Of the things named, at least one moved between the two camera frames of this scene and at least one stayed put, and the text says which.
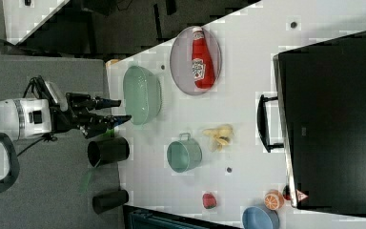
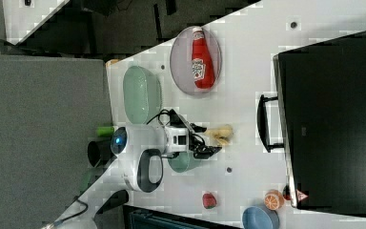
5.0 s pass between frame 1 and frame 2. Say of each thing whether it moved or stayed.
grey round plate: stayed
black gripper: moved
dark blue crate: stayed
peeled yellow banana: stayed
